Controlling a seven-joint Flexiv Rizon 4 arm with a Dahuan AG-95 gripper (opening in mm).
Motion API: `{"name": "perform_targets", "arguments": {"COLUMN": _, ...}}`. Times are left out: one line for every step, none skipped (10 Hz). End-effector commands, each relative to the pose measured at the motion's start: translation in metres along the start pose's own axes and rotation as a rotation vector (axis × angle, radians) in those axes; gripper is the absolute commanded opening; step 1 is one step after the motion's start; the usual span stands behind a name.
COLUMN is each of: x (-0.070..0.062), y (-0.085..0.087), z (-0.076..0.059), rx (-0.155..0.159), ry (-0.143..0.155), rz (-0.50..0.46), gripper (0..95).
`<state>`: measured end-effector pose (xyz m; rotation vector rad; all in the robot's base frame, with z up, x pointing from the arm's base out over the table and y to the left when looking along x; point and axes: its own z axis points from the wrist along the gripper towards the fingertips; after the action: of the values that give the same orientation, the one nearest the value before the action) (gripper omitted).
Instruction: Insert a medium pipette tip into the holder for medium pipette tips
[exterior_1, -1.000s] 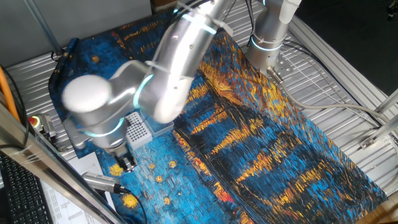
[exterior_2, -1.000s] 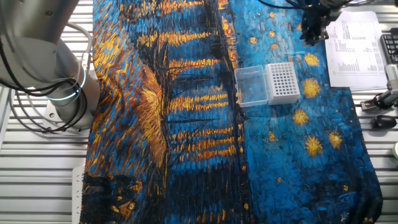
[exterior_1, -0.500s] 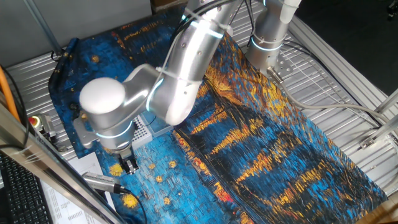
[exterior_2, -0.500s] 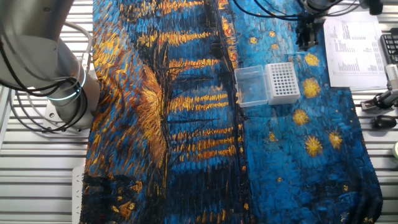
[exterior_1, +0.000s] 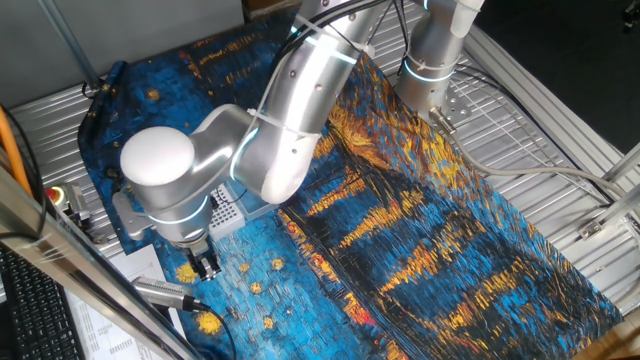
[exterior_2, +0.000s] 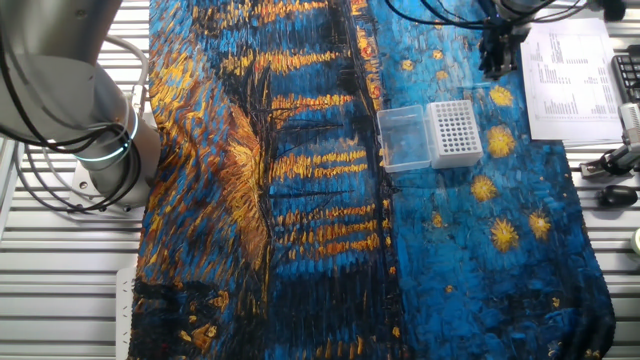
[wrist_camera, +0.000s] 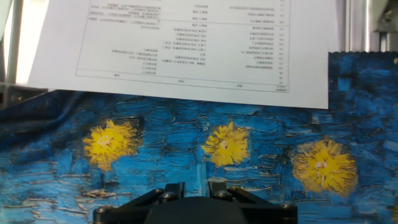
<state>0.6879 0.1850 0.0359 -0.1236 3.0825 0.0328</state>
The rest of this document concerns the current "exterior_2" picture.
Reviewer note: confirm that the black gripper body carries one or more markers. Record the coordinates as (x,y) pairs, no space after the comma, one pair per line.
(497,37)

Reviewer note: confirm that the white pipette tip box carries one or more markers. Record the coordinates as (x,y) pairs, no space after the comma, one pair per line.
(455,135)

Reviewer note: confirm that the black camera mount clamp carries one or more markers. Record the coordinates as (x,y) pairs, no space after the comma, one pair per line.
(607,162)

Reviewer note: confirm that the white printed paper sheet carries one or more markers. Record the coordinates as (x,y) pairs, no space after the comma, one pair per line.
(570,85)

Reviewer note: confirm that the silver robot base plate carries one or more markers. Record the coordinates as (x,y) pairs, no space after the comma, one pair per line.
(80,187)

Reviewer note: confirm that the black keyboard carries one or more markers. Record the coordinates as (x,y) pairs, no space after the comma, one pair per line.
(627,70)

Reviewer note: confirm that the black computer mouse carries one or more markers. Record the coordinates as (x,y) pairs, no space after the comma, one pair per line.
(617,196)

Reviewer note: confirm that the starry night print tablecloth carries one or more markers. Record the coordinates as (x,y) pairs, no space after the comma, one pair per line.
(300,225)

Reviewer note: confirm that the white tape roll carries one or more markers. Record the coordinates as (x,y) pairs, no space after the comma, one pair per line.
(636,242)

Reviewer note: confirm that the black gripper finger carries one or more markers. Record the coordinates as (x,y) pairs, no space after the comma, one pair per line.
(509,62)
(491,67)

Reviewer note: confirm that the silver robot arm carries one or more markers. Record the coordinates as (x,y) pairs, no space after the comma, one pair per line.
(50,90)

